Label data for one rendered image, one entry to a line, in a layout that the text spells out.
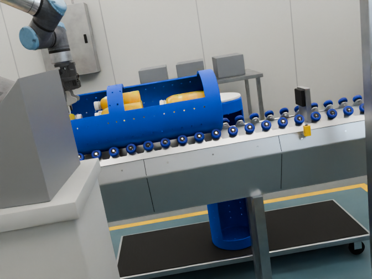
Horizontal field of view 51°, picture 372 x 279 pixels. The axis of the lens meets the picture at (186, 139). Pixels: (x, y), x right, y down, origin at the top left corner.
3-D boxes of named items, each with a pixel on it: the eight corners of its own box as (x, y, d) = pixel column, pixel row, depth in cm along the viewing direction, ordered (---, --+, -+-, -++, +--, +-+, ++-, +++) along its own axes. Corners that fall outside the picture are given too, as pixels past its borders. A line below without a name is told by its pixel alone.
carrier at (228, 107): (202, 242, 245) (238, 256, 224) (180, 104, 223) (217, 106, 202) (232, 223, 263) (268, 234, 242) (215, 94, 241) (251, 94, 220)
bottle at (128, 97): (140, 103, 172) (98, 110, 171) (141, 107, 179) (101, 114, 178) (137, 88, 173) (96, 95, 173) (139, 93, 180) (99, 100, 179)
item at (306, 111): (312, 121, 180) (310, 88, 176) (304, 123, 180) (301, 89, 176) (304, 117, 190) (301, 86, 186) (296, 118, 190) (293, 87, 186)
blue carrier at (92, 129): (226, 135, 167) (216, 67, 163) (19, 171, 163) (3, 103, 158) (216, 127, 195) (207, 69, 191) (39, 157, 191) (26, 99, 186)
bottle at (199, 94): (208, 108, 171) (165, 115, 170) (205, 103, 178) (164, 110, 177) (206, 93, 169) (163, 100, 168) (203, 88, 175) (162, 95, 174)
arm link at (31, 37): (24, 16, 149) (47, 15, 160) (12, 39, 154) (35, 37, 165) (41, 33, 148) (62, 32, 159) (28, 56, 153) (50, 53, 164)
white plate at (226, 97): (181, 102, 223) (181, 104, 223) (217, 103, 202) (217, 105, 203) (214, 92, 240) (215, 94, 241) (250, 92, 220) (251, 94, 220)
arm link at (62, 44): (35, 24, 163) (51, 24, 172) (42, 55, 166) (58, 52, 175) (52, 20, 159) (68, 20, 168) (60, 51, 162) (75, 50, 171)
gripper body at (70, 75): (78, 89, 169) (72, 61, 166) (58, 93, 169) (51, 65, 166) (81, 87, 177) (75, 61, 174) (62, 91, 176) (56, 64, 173)
